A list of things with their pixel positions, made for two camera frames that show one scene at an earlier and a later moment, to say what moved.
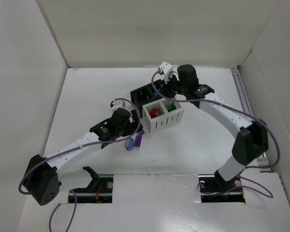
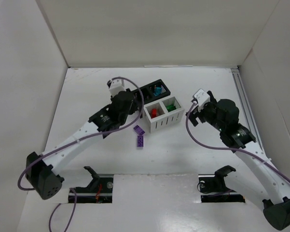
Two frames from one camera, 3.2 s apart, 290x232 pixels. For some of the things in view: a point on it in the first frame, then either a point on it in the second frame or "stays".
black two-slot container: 146,94 stays
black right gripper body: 169,87 → 198,112
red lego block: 154,112 stays
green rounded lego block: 171,107 stays
